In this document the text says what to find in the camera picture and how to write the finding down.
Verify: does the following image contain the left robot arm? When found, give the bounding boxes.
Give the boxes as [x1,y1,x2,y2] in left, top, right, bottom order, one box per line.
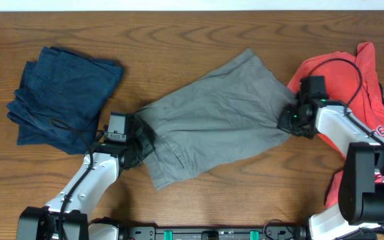
[16,113,155,239]

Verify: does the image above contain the red t-shirt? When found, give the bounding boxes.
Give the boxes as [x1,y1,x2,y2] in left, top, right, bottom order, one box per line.
[287,41,384,236]

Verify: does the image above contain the grey shorts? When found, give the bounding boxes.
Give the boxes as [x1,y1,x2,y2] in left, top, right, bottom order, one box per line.
[137,49,295,190]

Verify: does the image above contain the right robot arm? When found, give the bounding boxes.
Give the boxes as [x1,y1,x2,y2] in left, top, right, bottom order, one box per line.
[277,99,384,239]

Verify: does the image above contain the folded navy blue shorts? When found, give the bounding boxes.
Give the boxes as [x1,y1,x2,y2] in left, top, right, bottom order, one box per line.
[7,47,124,155]

